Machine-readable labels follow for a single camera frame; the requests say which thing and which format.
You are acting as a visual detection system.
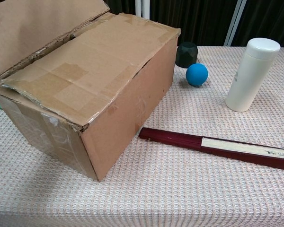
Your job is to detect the brown cardboard shipping box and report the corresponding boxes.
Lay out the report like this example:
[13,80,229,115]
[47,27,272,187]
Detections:
[0,0,182,182]

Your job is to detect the maroon folded hand fan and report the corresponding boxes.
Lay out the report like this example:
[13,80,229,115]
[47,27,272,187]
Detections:
[139,127,284,172]

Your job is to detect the blue ball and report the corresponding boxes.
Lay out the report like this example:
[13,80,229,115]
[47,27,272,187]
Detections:
[186,63,209,87]

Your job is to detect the pink white woven tablecloth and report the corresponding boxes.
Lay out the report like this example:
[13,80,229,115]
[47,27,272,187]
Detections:
[0,46,284,227]

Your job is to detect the white cylindrical bottle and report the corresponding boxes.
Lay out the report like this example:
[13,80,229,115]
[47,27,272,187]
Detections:
[225,37,281,112]

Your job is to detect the white vertical partition post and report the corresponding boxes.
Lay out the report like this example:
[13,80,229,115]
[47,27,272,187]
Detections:
[135,0,150,20]

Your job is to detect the white slanted partition frame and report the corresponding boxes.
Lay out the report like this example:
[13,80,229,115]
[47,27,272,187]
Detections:
[223,0,248,47]

